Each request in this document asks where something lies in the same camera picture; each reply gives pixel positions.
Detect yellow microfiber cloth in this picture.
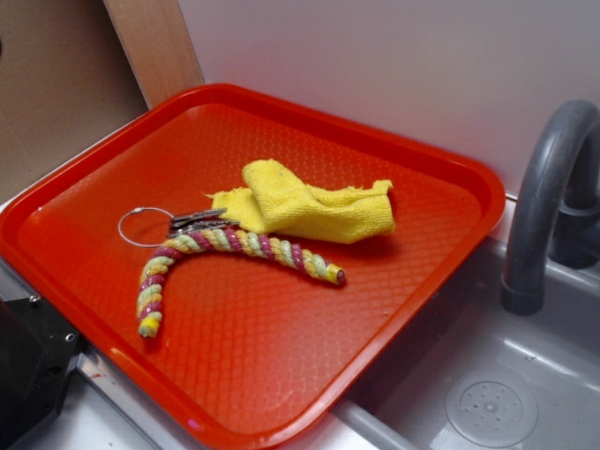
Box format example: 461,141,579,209
209,159,396,244

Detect silver keys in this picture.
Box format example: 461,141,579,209
117,206,239,248

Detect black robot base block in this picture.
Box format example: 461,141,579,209
1,294,83,449

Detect red plastic tray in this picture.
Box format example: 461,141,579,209
1,84,504,449

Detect grey plastic sink basin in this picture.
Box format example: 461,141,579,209
330,236,600,450

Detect wooden board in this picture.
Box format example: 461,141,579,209
104,0,204,108

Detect grey curved faucet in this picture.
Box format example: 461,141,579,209
501,99,599,316

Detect multicolour twisted rope toy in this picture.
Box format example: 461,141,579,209
136,228,345,338

